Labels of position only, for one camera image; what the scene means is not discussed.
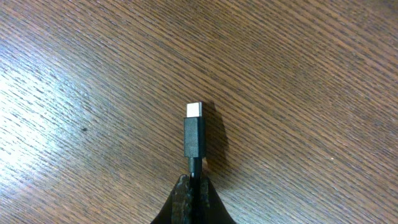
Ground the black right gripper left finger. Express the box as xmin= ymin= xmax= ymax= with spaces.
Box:
xmin=151 ymin=174 xmax=192 ymax=224

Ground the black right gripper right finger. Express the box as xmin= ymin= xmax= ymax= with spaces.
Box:
xmin=199 ymin=177 xmax=236 ymax=224

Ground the black USB charging cable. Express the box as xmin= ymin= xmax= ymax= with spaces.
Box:
xmin=183 ymin=101 xmax=206 ymax=224

